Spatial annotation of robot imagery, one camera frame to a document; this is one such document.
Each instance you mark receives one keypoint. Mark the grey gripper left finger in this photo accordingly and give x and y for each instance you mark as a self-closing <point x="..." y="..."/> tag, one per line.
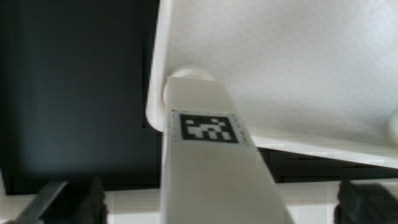
<point x="67" y="204"/>

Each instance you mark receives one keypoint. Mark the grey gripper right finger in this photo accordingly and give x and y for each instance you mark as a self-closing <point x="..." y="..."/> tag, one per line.
<point x="366" y="204"/>

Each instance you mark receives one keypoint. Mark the white desk leg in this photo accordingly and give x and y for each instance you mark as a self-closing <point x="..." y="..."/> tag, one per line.
<point x="216" y="185"/>

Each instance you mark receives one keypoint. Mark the white desk tabletop tray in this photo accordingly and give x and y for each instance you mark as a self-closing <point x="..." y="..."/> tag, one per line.
<point x="302" y="55"/>

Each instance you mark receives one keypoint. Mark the white fence front bar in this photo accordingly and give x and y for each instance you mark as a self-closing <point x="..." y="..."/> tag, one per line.
<point x="133" y="205"/>

